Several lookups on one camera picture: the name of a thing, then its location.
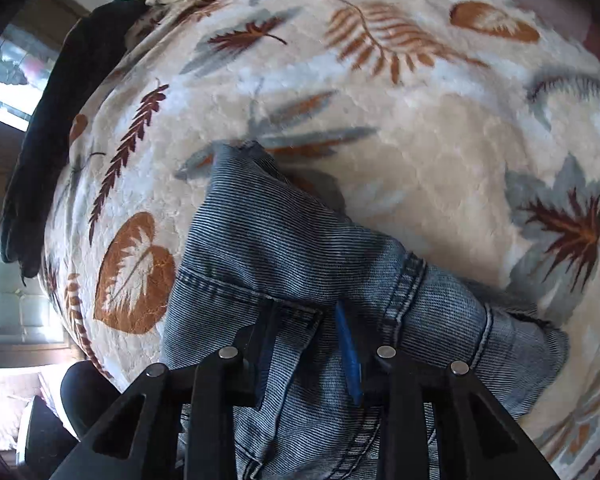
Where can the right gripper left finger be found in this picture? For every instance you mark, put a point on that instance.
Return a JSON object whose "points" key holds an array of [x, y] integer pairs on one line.
{"points": [[256, 344]]}

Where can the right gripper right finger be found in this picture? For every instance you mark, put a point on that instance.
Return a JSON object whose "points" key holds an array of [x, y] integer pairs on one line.
{"points": [[355, 343]]}

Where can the grey-blue denim pants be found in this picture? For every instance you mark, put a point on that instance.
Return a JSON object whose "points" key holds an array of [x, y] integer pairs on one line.
{"points": [[259, 241]]}

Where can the operator's black trouser leg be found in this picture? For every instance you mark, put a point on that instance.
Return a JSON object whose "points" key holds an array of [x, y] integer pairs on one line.
{"points": [[86, 395]]}

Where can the black garment on left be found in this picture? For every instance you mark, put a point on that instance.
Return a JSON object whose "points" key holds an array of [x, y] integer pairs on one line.
{"points": [[91, 50]]}

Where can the cream leaf-print blanket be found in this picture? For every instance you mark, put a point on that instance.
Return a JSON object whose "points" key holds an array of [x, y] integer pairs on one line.
{"points": [[466, 129]]}

